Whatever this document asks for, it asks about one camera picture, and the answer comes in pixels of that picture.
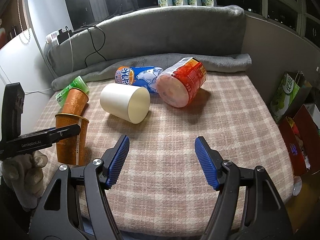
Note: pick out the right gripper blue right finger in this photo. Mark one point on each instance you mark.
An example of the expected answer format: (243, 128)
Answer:
(209, 162)

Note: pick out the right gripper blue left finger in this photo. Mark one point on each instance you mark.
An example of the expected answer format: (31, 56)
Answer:
(115, 160)

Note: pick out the orange paper cup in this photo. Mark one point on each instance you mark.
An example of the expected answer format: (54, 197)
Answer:
(72, 150)
(75, 102)

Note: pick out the white paper cup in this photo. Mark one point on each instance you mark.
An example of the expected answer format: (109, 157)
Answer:
(130, 103)

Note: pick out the green tea paper cup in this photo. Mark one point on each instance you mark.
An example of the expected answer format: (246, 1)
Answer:
(78, 82)

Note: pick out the white gloved left hand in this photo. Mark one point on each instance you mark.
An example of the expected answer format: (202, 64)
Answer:
(24, 175)

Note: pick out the pink plaid table cloth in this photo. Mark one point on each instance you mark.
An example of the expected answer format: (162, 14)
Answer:
(161, 189)

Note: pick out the red instant noodle bowl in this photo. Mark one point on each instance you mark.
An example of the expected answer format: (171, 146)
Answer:
(179, 84)

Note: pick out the blue Arctic Ocean can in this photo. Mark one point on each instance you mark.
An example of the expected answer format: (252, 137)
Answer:
(138, 76)

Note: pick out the red gift box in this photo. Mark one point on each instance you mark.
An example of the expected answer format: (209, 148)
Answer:
(301, 137)

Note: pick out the green carton box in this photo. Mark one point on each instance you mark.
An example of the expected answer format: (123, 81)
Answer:
(290, 95)

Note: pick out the white power strip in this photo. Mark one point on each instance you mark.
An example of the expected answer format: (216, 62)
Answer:
(51, 39)

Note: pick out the black power adapter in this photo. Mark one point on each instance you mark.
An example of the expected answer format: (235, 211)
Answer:
(63, 35)

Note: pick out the grey blanket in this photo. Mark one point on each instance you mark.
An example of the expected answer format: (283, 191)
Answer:
(153, 37)

